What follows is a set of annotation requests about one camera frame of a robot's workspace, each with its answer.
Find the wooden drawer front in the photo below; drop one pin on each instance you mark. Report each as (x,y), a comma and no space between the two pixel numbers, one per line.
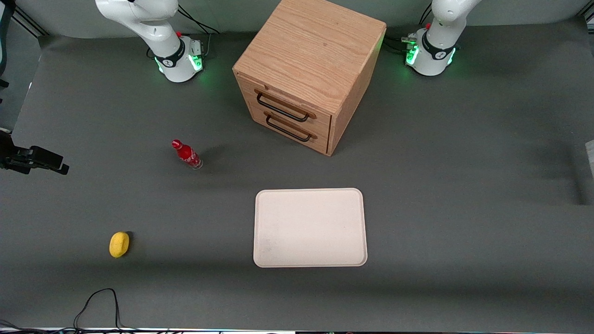
(320,143)
(320,121)

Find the beige rectangular tray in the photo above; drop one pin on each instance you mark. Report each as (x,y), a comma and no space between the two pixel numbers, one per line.
(310,227)

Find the yellow lemon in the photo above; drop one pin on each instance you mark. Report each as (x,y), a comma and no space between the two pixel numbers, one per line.
(119,244)

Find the red cola bottle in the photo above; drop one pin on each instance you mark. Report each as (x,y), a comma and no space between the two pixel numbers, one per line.
(187,155)

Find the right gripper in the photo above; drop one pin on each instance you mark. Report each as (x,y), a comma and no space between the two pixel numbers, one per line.
(18,158)

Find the wooden two-drawer cabinet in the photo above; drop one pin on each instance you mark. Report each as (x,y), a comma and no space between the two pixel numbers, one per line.
(311,51)

